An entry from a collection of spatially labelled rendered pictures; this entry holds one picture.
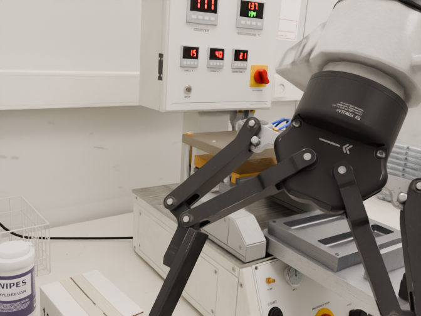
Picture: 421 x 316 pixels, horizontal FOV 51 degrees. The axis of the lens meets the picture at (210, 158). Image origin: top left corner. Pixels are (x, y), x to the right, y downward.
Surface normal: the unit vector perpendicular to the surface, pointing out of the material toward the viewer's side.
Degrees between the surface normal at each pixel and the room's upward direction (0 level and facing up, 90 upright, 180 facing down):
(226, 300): 90
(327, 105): 60
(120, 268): 0
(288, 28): 90
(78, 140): 90
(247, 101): 90
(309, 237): 0
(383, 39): 65
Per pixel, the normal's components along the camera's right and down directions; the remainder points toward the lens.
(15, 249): 0.07, -0.96
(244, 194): -0.26, -0.26
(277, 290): 0.54, -0.19
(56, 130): 0.61, 0.23
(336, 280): -0.82, 0.09
